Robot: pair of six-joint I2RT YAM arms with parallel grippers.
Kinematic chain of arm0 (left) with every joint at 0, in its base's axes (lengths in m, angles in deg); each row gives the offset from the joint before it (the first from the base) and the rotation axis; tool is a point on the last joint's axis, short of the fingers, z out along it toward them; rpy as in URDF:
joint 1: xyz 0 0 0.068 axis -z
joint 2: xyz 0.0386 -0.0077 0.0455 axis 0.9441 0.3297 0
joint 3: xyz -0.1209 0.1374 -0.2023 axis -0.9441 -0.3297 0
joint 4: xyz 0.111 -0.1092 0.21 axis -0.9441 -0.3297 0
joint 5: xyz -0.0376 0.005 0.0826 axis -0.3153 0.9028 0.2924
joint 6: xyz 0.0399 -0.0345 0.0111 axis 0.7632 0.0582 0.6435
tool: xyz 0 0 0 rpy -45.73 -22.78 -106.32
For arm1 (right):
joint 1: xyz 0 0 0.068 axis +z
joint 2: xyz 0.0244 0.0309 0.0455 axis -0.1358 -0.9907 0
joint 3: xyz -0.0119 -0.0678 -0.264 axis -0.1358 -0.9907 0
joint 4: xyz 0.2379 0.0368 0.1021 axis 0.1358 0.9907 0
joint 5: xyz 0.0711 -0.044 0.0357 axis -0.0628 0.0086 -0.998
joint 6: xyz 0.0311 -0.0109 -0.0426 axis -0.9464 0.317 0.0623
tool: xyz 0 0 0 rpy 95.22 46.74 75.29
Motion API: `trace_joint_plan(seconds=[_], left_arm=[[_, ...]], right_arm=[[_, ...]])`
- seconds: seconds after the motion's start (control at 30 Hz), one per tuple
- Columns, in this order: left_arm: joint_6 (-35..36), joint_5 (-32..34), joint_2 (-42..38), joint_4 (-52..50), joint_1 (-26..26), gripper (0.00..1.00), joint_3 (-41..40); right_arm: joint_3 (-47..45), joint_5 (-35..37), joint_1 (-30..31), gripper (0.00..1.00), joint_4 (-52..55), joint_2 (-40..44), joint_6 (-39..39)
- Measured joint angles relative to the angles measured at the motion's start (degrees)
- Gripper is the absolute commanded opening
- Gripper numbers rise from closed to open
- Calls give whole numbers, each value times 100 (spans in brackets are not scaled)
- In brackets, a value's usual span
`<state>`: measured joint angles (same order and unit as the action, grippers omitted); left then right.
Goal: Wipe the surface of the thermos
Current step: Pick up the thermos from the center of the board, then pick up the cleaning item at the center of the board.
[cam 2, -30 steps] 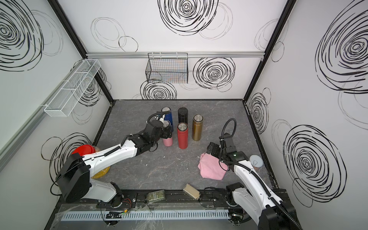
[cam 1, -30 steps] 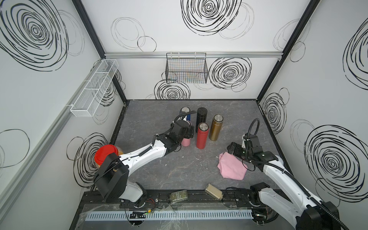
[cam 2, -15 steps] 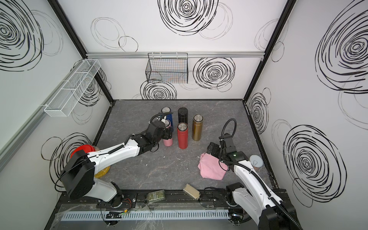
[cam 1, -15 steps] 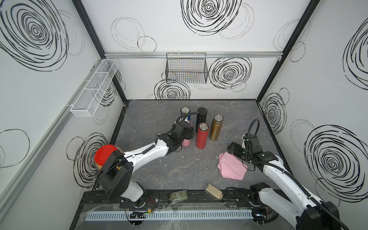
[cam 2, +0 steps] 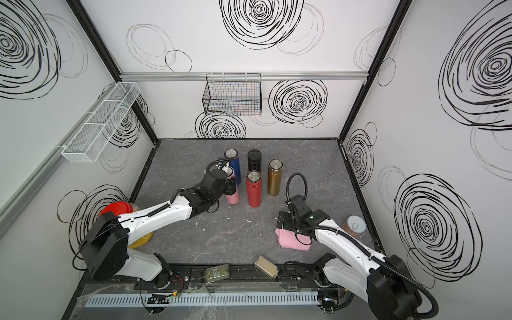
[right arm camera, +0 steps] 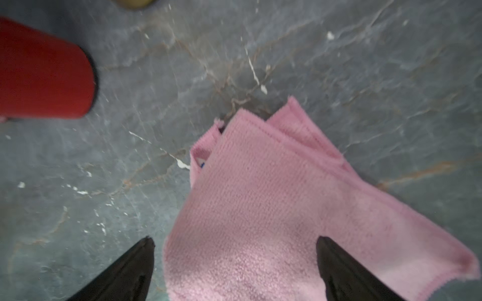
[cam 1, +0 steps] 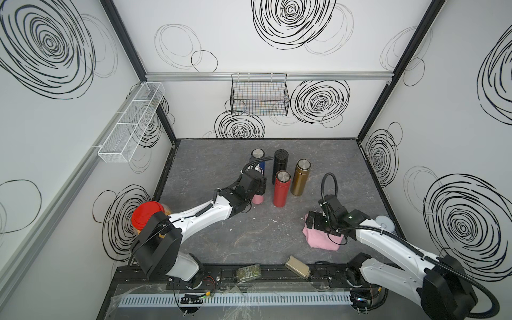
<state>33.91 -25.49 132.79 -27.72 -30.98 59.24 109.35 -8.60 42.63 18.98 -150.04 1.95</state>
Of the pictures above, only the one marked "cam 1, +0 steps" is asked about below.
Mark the blue thermos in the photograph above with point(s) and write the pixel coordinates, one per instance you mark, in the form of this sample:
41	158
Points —
258	154

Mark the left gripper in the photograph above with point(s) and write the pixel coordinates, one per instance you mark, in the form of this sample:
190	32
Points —
262	186

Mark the white wire shelf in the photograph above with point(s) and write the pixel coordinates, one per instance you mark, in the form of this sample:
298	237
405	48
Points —
134	120

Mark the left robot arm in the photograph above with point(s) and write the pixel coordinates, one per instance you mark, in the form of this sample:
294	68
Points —
156	248

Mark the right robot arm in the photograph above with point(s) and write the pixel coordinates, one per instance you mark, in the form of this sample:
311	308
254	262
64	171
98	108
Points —
432	283

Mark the green scouring pad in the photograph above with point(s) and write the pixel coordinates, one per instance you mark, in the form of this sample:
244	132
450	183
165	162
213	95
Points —
248	273

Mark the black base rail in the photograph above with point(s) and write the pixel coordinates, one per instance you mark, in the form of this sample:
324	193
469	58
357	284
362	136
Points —
219	277

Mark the gold thermos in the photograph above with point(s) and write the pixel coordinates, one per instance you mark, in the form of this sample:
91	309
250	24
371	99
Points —
300	177

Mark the pink thermos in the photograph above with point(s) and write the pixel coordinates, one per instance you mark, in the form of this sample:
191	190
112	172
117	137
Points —
258	199

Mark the beige sponge block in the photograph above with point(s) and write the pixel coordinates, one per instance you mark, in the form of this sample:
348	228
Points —
298	267

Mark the white lid can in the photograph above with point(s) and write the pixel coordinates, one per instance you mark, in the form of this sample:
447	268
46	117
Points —
386	223

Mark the black thermos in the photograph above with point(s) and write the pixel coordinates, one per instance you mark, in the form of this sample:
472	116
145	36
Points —
280	162

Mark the red thermos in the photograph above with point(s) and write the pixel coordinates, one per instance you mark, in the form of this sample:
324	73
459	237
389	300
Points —
282	183

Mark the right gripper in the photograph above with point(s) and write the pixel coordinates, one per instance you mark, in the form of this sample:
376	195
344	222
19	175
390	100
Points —
316	223

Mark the black wire basket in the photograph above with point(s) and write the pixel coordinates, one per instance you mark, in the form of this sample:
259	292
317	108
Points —
259	94

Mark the red lid snack jar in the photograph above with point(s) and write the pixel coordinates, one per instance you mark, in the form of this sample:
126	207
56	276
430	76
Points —
141	215

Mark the white cable duct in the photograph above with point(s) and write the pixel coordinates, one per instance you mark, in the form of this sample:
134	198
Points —
238	299

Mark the pink microfiber cloth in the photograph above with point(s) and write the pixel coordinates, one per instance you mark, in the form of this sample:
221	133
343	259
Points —
316	235

